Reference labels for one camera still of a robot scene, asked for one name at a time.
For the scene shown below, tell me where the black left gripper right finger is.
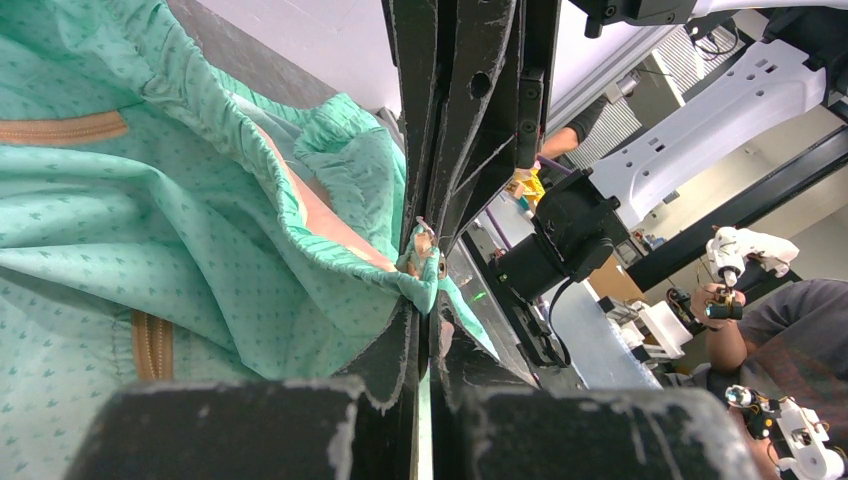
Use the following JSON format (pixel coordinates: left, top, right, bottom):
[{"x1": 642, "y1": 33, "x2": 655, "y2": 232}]
[{"x1": 431, "y1": 291, "x2": 758, "y2": 479}]

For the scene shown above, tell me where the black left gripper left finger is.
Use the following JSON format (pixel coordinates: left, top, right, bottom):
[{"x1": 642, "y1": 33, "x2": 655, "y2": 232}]
[{"x1": 66, "y1": 300, "x2": 419, "y2": 479}]

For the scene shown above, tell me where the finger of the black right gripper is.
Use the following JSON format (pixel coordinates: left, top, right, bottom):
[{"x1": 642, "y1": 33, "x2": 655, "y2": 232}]
[
  {"x1": 424, "y1": 1, "x2": 561, "y2": 253},
  {"x1": 383, "y1": 1, "x2": 457, "y2": 239}
]

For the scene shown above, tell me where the orange and teal jacket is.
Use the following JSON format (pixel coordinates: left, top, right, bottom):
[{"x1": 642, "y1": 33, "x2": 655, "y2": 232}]
[{"x1": 1, "y1": 1, "x2": 492, "y2": 479}]

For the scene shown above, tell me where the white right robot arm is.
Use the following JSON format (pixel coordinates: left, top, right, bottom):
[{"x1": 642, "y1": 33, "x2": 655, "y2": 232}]
[{"x1": 383, "y1": 1, "x2": 847, "y2": 367}]

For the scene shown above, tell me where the operator hand holding controller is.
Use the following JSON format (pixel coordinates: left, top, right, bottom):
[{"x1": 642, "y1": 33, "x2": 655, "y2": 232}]
[{"x1": 690, "y1": 283, "x2": 747, "y2": 330}]

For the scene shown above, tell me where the white teleoperation controller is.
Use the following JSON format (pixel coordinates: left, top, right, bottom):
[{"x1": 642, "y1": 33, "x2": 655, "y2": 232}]
[{"x1": 705, "y1": 226, "x2": 800, "y2": 289}]

